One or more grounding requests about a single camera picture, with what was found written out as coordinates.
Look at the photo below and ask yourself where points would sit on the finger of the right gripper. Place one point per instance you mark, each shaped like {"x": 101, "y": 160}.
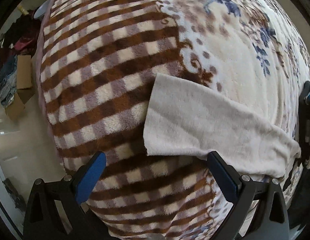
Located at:
{"x": 304, "y": 123}

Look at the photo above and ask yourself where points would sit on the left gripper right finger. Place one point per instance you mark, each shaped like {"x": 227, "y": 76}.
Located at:
{"x": 270, "y": 220}

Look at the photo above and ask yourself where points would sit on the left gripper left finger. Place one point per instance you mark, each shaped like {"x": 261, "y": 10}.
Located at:
{"x": 54, "y": 209}

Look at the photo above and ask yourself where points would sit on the beige long sleeve shirt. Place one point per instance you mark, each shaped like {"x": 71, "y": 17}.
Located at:
{"x": 188, "y": 119}

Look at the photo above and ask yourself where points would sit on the cardboard box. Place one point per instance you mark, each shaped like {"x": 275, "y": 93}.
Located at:
{"x": 24, "y": 87}

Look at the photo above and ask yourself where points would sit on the floral plaid bed blanket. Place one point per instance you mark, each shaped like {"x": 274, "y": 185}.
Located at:
{"x": 96, "y": 65}

